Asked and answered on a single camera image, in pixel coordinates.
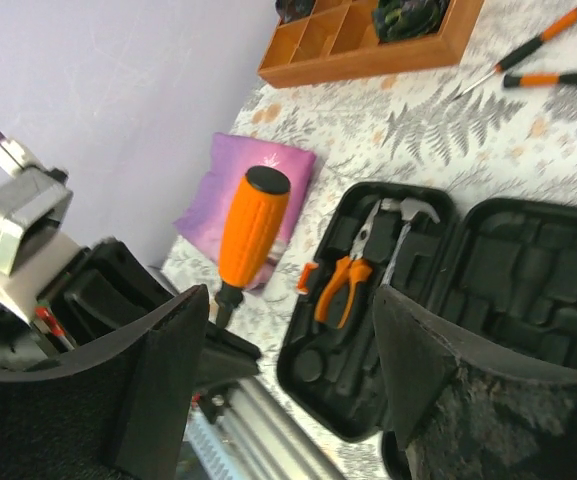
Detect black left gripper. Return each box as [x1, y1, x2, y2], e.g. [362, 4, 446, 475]
[32, 238, 264, 396]

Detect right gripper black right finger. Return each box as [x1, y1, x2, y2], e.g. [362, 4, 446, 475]
[373, 286, 577, 479]

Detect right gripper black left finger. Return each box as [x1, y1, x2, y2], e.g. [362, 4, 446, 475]
[0, 286, 209, 479]

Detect black plastic tool case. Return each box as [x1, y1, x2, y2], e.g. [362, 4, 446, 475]
[276, 180, 577, 444]

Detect large orange black screwdriver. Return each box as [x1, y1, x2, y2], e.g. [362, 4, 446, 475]
[215, 166, 291, 329]

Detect orange handled pliers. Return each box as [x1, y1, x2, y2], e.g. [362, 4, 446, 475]
[314, 200, 381, 329]

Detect orange case latch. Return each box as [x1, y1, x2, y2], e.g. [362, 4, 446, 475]
[296, 262, 319, 295]

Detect black handled steel hammer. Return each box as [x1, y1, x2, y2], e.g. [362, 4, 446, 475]
[380, 198, 440, 286]

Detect purple folded cloth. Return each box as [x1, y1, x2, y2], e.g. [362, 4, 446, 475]
[175, 133, 316, 290]

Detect floral patterned table mat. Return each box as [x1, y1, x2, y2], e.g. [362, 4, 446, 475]
[231, 1, 577, 479]

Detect black rolled tape middle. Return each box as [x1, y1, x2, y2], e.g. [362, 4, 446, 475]
[275, 0, 316, 24]

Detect black rolled tape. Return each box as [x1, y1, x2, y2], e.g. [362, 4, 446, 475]
[372, 0, 450, 44]
[275, 0, 316, 24]

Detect thin orange precision screwdriver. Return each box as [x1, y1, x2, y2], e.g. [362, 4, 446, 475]
[502, 71, 577, 89]

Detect orange wooden compartment tray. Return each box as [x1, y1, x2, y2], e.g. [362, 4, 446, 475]
[258, 0, 483, 88]

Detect black rolled tape right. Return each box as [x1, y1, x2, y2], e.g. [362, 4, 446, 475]
[372, 0, 450, 44]

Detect small orange black screwdriver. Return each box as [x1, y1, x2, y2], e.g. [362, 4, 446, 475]
[453, 6, 577, 101]

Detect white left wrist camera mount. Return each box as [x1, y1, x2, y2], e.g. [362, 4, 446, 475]
[0, 233, 81, 324]

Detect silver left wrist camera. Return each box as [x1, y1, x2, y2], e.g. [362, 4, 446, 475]
[0, 167, 73, 275]

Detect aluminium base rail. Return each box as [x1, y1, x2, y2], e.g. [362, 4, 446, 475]
[185, 377, 344, 479]

